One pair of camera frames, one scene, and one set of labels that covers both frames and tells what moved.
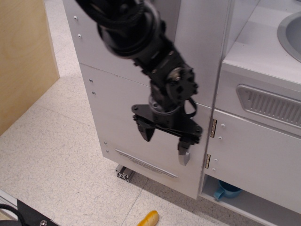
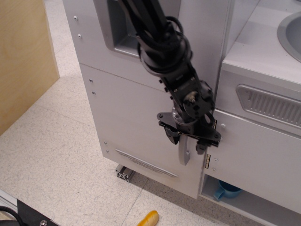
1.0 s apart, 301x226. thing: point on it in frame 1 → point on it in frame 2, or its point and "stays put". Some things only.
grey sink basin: (289, 36) stays put
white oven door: (262, 160) stays put
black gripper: (179, 123) → (202, 131)
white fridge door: (111, 97) stays put
